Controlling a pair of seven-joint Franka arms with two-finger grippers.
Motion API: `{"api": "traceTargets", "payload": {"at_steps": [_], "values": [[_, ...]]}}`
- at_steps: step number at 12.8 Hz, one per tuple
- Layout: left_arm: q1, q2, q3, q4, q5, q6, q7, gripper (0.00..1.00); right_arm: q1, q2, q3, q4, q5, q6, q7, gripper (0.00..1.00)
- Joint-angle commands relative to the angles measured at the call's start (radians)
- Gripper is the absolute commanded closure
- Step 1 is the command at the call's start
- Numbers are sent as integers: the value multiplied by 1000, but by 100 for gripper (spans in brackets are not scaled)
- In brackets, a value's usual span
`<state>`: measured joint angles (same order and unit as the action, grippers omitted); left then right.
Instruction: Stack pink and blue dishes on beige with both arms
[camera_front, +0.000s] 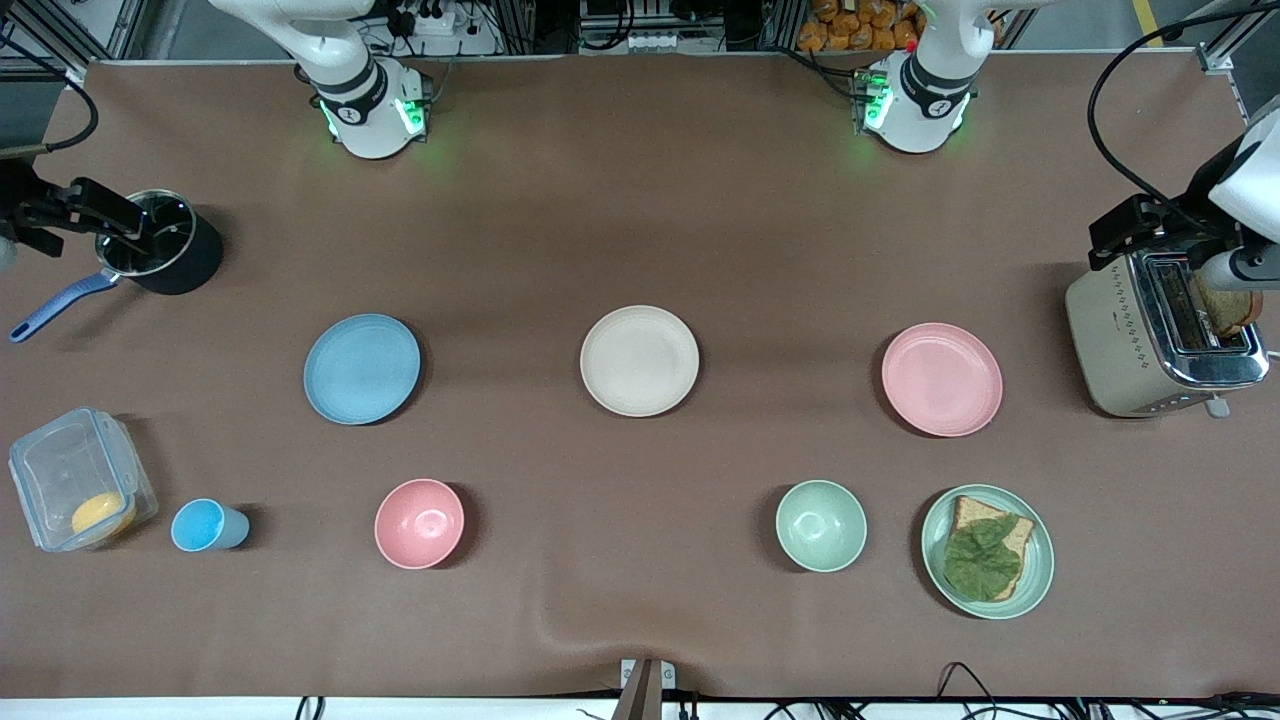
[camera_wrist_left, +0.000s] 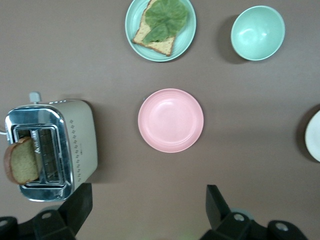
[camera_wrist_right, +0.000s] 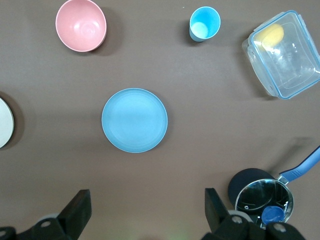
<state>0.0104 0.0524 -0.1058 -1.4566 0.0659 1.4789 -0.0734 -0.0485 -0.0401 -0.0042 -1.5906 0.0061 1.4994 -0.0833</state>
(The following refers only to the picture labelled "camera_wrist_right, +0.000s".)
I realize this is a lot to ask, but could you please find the glass lid with blue knob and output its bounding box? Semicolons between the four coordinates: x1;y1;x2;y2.
234;178;295;228

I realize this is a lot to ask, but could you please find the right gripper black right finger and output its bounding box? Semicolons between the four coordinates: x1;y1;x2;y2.
201;187;266;240

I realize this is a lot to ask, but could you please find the clear blue-rimmed plastic container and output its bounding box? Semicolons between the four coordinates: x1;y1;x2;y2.
241;9;320;100

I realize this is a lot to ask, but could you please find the light blue plastic cup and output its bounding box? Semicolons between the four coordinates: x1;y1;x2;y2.
189;6;222;43

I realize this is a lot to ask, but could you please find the pink bowl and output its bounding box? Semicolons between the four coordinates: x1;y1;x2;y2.
55;0;108;53

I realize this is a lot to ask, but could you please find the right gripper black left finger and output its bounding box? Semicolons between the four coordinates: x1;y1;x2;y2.
17;189;91;240

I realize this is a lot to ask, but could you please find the yellow round fruit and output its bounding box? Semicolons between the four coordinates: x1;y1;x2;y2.
259;24;285;50

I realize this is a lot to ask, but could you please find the dark blue saucepan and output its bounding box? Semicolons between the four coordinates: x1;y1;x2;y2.
227;144;320;226

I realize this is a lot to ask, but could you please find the blue plate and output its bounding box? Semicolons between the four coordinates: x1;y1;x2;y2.
101;87;169;154

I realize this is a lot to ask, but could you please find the beige plate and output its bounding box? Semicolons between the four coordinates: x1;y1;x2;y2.
0;97;15;149

